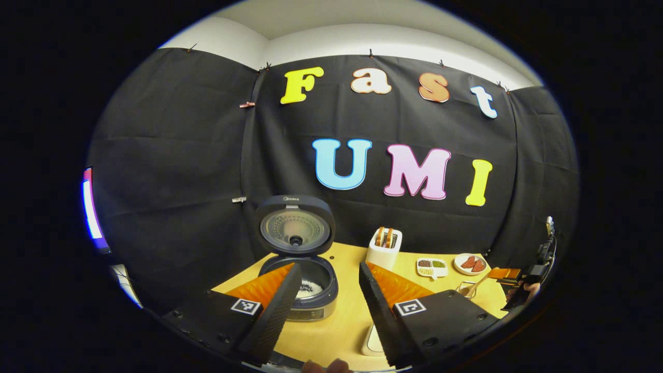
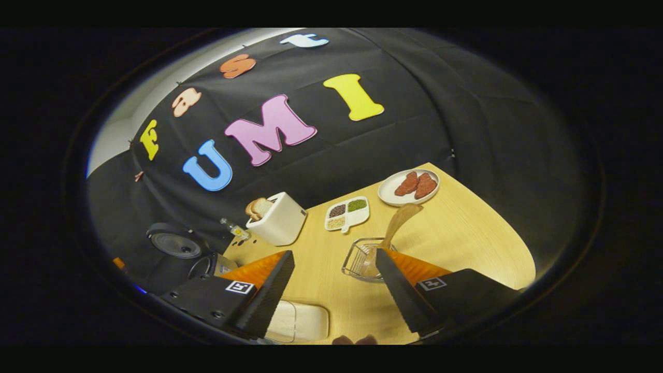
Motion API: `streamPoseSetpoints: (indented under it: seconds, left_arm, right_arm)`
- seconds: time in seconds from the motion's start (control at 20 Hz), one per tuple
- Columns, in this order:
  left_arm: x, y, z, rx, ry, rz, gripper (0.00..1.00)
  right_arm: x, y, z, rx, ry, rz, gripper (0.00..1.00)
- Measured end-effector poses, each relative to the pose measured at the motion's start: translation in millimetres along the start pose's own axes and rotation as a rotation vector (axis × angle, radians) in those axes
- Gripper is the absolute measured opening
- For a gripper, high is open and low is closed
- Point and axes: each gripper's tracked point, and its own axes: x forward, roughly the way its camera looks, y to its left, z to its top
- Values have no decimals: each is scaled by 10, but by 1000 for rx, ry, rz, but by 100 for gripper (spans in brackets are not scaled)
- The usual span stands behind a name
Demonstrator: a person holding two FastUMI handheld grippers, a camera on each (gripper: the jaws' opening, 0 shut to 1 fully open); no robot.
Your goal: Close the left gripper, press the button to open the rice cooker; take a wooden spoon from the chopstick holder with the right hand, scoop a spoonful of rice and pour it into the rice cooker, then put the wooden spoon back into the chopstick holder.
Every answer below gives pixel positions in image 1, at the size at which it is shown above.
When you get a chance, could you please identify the clear tray of white rice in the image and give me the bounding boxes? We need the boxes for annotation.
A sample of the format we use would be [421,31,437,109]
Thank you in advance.
[361,322,386,357]

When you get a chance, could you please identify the wooden spoon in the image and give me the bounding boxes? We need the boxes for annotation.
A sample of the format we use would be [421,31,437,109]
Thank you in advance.
[464,270,493,297]

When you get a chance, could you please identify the white plate with red slices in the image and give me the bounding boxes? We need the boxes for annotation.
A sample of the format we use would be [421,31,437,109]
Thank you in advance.
[454,253,488,276]

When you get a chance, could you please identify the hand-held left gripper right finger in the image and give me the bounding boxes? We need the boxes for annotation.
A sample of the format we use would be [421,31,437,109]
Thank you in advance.
[358,261,499,368]

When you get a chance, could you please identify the black backdrop cloth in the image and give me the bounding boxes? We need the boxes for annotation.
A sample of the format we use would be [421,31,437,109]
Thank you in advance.
[87,48,580,311]

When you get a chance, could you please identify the white curved frame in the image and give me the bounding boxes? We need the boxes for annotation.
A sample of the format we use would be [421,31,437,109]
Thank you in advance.
[110,264,143,309]

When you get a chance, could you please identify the white divided grain dish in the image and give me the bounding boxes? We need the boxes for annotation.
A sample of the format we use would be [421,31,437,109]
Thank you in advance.
[416,257,449,279]

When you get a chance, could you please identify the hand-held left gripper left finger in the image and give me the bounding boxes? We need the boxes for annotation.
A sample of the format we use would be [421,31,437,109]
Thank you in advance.
[163,262,302,366]

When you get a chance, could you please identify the dark blue rice cooker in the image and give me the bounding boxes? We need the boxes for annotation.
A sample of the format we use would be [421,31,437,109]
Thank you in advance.
[255,195,339,322]

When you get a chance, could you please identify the white toaster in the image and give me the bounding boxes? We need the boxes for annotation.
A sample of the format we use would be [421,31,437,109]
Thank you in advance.
[366,228,403,270]

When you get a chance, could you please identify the lit monitor screen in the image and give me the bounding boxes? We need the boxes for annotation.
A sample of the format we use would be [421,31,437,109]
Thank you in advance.
[82,167,111,254]

